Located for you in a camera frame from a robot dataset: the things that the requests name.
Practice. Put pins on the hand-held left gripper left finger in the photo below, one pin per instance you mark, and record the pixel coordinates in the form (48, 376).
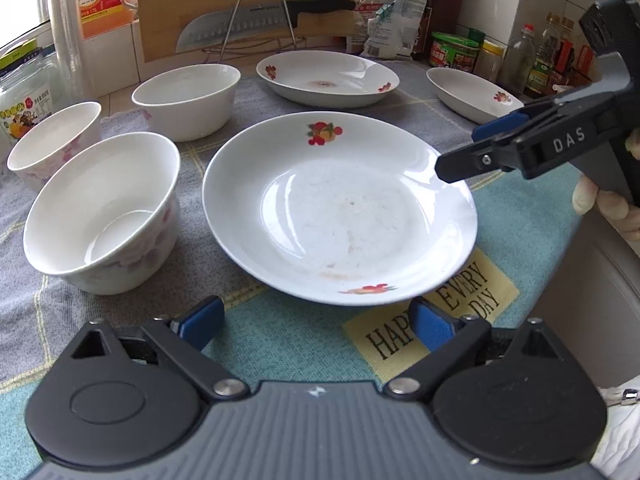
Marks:
(202, 317)

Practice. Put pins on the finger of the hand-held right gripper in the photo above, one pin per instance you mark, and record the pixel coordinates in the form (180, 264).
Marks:
(500, 127)
(470, 162)

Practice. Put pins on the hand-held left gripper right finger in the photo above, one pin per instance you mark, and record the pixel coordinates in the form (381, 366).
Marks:
(430, 327)

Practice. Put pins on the white pink-floral bowl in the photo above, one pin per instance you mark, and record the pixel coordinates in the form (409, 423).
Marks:
(50, 140)
(100, 210)

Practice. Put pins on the white fruit-print plate with stain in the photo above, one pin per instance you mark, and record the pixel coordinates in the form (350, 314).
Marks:
(325, 72)

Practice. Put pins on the wide white floral bowl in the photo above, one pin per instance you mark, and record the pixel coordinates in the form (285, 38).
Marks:
(185, 110)

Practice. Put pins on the person's right hand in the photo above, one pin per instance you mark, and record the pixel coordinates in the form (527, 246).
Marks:
(610, 212)

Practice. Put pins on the green label oil bottle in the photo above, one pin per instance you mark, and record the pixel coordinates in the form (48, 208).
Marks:
(540, 77)

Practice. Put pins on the clear glass bottle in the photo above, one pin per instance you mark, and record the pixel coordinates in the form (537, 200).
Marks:
(517, 65)

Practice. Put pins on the yellow-lidded spice jar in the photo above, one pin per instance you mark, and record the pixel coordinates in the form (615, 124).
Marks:
(489, 62)

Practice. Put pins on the checked grey teal cloth mat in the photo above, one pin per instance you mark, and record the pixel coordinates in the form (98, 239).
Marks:
(280, 330)

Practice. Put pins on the green lidded sauce jar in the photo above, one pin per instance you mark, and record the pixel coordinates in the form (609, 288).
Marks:
(452, 52)

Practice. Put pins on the red label bottle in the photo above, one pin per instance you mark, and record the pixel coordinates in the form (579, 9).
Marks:
(567, 55)

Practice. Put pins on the green-capped bottle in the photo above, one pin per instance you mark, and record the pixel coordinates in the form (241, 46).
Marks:
(476, 35)

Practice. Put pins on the white blue plastic bag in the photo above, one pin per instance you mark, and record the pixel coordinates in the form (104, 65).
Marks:
(400, 25)

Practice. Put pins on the white orange food bag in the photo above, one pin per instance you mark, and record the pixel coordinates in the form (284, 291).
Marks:
(362, 25)

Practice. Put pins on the person's white jacket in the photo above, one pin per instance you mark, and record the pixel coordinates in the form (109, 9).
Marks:
(625, 435)

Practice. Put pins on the glass jar with label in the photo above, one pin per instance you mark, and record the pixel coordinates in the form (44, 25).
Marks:
(30, 95)

